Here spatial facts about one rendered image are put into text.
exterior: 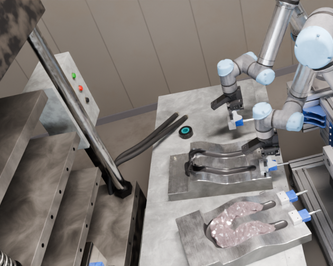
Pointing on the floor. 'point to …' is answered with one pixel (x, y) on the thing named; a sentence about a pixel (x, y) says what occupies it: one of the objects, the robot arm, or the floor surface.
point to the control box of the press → (53, 125)
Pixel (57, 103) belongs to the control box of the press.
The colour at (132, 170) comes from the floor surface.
